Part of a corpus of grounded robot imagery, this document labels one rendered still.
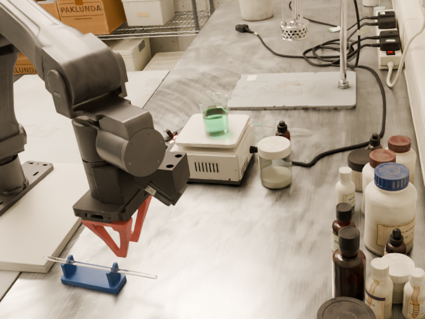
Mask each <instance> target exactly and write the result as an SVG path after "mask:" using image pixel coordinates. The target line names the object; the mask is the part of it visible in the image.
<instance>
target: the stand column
mask: <svg viewBox="0 0 425 319"><path fill-rule="evenodd" d="M338 88H339V89H348V88H349V85H348V81H347V0H340V81H339V82H338Z"/></svg>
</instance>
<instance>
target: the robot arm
mask: <svg viewBox="0 0 425 319"><path fill-rule="evenodd" d="M20 52H22V53H23V54H24V55H25V56H26V57H27V58H28V60H29V61H30V62H31V63H32V64H33V66H34V68H35V69H36V71H37V74H38V76H39V77H40V78H41V79H42V80H43V81H44V82H45V89H46V90H47V91H48V92H49V93H50V94H51V95H52V99H53V102H54V106H55V109H56V112H57V113H58V114H60V115H63V116H65V117H67V118H69V119H72V120H71V123H72V126H73V130H74V133H75V137H76V140H77V144H78V148H79V151H80V155H81V158H82V163H83V167H84V170H85V174H86V177H87V181H88V184H89V190H88V191H87V192H86V193H85V194H84V195H83V196H82V197H81V198H80V199H79V200H78V201H77V202H76V203H75V204H74V205H73V206H72V208H73V212H74V215H75V216H76V217H81V220H82V223H83V224H84V225H85V226H86V227H87V228H88V229H89V230H91V231H92V232H93V233H95V235H97V236H98V237H99V238H101V239H102V240H103V241H104V242H105V243H106V245H107V246H108V247H109V248H110V249H111V250H112V252H113V253H114V254H115V255H116V256H117V257H120V258H126V257H127V254H128V247H129V242H138V241H139V238H140V233H141V231H142V226H143V224H144V220H145V217H146V214H147V211H148V209H149V205H150V203H151V199H152V197H154V198H156V199H157V200H159V201H160V202H162V203H163V204H165V205H166V206H170V205H171V204H172V205H173V206H175V204H176V203H177V202H178V201H179V199H180V198H181V197H182V195H183V193H184V192H185V191H186V189H187V187H188V184H186V183H187V180H188V179H189V178H190V170H189V166H188V159H187V153H180V152H171V151H166V144H165V140H164V137H163V136H162V134H161V133H160V132H159V131H157V130H156V129H155V128H154V122H153V119H152V115H151V113H150V112H149V111H147V110H145V109H142V108H139V107H137V106H134V105H132V104H131V100H129V99H125V98H124V97H127V96H128V94H127V91H126V85H125V83H126V82H128V76H127V72H126V66H125V62H124V59H123V57H122V56H121V54H120V53H119V52H118V51H115V50H113V51H112V50H111V48H110V47H109V46H107V45H106V44H105V43H103V41H101V40H100V39H98V38H97V37H96V36H95V35H94V34H92V33H88V34H83V33H82V32H81V31H79V30H78V29H76V28H73V27H70V26H68V25H66V24H65V23H63V22H61V21H60V20H58V19H57V18H56V17H54V16H52V14H50V13H49V12H48V11H47V10H45V9H44V8H43V7H42V6H41V5H40V4H38V3H37V2H36V1H34V0H0V216H1V215H2V214H4V213H5V212H6V211H7V210H8V209H10V208H11V207H12V205H14V204H15V203H16V202H17V201H19V200H20V199H21V198H22V197H23V196H24V195H25V194H26V193H27V192H28V191H30V190H31V189H32V188H33V187H35V186H36V185H37V184H38V183H39V182H40V181H41V180H42V179H43V178H44V177H46V176H47V175H48V174H49V173H51V172H52V171H53V170H54V166H53V164H52V163H46V162H41V161H26V162H24V163H23V164H22V165H21V162H20V159H19V156H18V153H21V152H24V151H25V144H27V133H26V131H25V129H24V127H23V125H22V124H21V123H18V121H17V119H16V115H15V107H14V86H13V76H14V70H15V63H16V61H17V59H18V53H20ZM137 210H138V212H137V217H136V221H135V226H134V230H133V231H132V222H133V218H132V215H133V214H134V213H135V212H136V211H137ZM104 227H111V228H112V229H113V230H114V231H117V232H118V233H119V236H120V247H118V246H117V245H116V243H115V241H114V240H113V239H112V237H111V236H110V235H109V233H108V231H107V230H106V229H105V228H104Z"/></svg>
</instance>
